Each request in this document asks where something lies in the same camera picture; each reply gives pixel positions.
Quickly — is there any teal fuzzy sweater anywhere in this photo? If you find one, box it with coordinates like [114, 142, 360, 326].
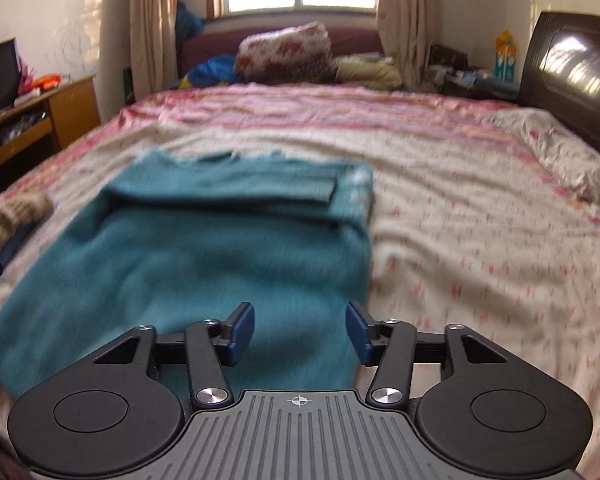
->
[0, 151, 374, 396]

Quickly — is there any blue clothing pile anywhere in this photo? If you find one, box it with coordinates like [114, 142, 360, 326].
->
[171, 54, 245, 90]

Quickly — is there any beige brown striped sweater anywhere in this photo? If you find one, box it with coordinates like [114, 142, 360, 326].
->
[0, 192, 55, 251]

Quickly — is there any wooden side cabinet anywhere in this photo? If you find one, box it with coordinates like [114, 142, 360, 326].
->
[0, 75, 102, 191]

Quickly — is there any pink cherry print bedsheet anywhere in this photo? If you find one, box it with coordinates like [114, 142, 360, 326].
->
[0, 84, 600, 479]

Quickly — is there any floral white pillow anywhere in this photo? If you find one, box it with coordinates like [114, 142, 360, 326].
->
[489, 108, 600, 210]

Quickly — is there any olive yellow pillow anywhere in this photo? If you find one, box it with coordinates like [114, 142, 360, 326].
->
[334, 53, 403, 91]

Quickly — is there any dark nightstand with clutter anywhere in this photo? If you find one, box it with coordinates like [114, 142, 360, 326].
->
[425, 44, 519, 103]

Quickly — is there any maroon sofa bench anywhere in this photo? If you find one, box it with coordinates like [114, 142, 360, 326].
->
[178, 21, 385, 79]

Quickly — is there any red floral rolled quilt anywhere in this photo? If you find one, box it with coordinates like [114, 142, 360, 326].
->
[234, 22, 334, 84]

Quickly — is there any dark wooden headboard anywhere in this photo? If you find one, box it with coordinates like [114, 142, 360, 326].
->
[518, 11, 600, 152]

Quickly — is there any left beige curtain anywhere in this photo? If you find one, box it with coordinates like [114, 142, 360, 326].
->
[130, 0, 178, 101]

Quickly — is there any beige curtain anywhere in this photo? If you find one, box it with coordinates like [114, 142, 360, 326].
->
[130, 0, 178, 101]
[376, 0, 439, 90]

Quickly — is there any right beige curtain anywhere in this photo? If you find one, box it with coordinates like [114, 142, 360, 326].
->
[376, 0, 439, 90]

